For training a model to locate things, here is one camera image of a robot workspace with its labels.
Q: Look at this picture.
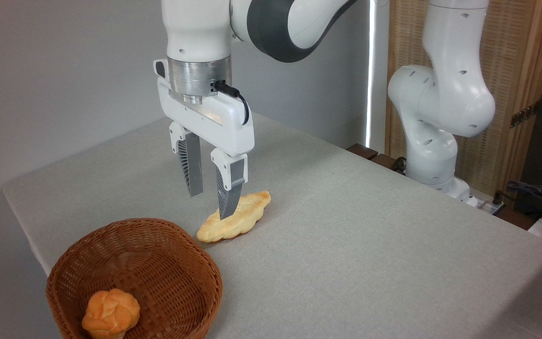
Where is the dark brown wooden block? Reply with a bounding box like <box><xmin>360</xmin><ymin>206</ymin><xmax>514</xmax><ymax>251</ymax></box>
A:
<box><xmin>346</xmin><ymin>143</ymin><xmax>379</xmax><ymax>161</ymax></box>
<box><xmin>370</xmin><ymin>153</ymin><xmax>407</xmax><ymax>174</ymax></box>

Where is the bundle of dark cables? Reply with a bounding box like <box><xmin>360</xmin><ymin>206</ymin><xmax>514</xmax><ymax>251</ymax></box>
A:
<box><xmin>505</xmin><ymin>180</ymin><xmax>542</xmax><ymax>222</ymax></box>

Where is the metal screen hinge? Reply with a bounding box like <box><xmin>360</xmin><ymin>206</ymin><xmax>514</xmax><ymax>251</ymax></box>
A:
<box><xmin>510</xmin><ymin>101</ymin><xmax>540</xmax><ymax>129</ymax></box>

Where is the brown wicker basket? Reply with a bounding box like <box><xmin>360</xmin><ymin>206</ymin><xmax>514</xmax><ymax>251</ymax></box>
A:
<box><xmin>46</xmin><ymin>218</ymin><xmax>223</xmax><ymax>339</ymax></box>

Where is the long braided bread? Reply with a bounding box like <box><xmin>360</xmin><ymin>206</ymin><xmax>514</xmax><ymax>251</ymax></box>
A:
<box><xmin>196</xmin><ymin>190</ymin><xmax>271</xmax><ymax>243</ymax></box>

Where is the grey tablecloth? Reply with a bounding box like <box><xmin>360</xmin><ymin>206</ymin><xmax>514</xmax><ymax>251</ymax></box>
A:
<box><xmin>2</xmin><ymin>113</ymin><xmax>542</xmax><ymax>339</ymax></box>

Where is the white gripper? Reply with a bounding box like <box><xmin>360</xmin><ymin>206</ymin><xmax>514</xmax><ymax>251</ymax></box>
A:
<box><xmin>153</xmin><ymin>59</ymin><xmax>255</xmax><ymax>220</ymax></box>

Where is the round knotted bread roll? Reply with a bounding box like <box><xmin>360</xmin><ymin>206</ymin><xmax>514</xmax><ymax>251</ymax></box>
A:
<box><xmin>81</xmin><ymin>289</ymin><xmax>141</xmax><ymax>339</ymax></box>

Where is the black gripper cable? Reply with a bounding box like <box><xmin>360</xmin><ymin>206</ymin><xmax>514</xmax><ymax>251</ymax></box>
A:
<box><xmin>214</xmin><ymin>81</ymin><xmax>250</xmax><ymax>126</ymax></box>

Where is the wooden rattan folding screen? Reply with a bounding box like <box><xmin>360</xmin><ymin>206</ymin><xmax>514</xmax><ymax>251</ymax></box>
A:
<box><xmin>385</xmin><ymin>0</ymin><xmax>542</xmax><ymax>198</ymax></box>

